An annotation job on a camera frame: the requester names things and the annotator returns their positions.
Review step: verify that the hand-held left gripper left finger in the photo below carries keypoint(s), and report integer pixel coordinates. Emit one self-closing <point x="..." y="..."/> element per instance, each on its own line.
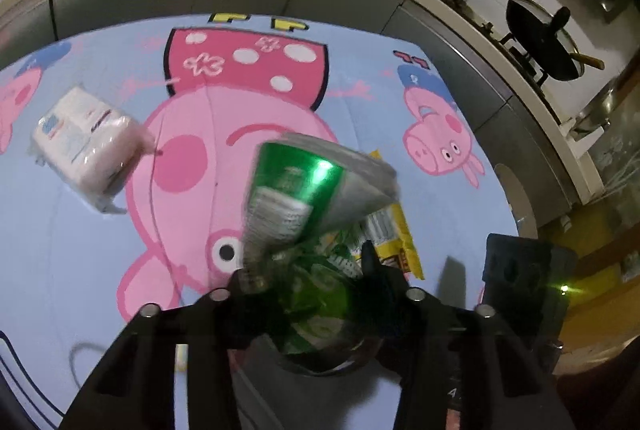
<point x="225" y="310"/>

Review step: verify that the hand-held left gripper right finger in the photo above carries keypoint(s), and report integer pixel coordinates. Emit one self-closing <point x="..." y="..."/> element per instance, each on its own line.
<point x="385" y="300"/>

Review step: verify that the green plastic wrapper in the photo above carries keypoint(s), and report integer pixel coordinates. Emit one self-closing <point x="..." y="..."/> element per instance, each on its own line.
<point x="320" y="305"/>

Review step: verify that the green foil bag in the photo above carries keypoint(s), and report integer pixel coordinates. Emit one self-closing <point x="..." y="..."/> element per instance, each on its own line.
<point x="295" y="190"/>

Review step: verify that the yellow snack packet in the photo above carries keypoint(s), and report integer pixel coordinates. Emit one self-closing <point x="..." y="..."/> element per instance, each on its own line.
<point x="397" y="240"/>

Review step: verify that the cartoon pig printed blanket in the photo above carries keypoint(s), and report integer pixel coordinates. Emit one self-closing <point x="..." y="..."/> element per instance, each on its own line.
<point x="75" y="260"/>

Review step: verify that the steel pot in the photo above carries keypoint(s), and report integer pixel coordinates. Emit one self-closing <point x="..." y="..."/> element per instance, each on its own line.
<point x="597" y="110"/>

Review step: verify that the white tissue pack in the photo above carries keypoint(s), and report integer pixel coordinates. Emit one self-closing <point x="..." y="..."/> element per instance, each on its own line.
<point x="85" y="145"/>

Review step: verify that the black pan with glass lid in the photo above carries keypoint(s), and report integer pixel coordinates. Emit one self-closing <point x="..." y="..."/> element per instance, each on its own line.
<point x="542" y="40"/>

